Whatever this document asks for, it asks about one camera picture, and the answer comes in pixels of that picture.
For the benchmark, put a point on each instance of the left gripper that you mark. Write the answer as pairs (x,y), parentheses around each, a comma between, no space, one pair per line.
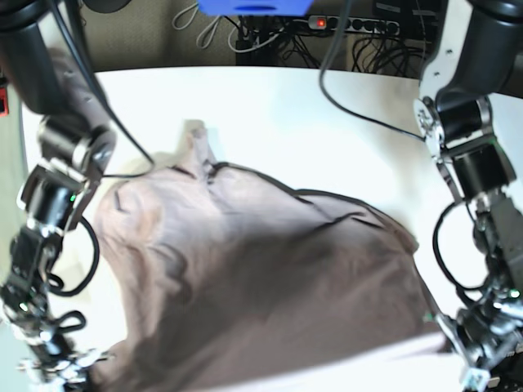
(481,342)

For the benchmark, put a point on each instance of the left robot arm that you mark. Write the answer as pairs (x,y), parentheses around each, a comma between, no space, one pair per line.
(471,60)

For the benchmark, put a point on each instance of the blue box overhead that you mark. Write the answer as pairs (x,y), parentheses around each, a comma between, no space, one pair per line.
(254,7)

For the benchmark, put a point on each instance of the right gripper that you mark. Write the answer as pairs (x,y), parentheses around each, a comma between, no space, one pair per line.
(57,365)

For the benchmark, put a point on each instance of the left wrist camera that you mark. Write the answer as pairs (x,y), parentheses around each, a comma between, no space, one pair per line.
(475,379)

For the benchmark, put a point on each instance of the black power strip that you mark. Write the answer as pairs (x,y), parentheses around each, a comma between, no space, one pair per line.
(355,25)

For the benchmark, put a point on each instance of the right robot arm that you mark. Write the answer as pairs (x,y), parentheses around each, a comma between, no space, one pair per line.
(44,57)

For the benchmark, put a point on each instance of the mauve t-shirt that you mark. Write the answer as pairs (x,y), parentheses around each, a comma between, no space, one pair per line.
(229,276)

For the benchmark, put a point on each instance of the red clamp at table edge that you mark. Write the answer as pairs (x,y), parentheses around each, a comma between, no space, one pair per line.
(4,105)

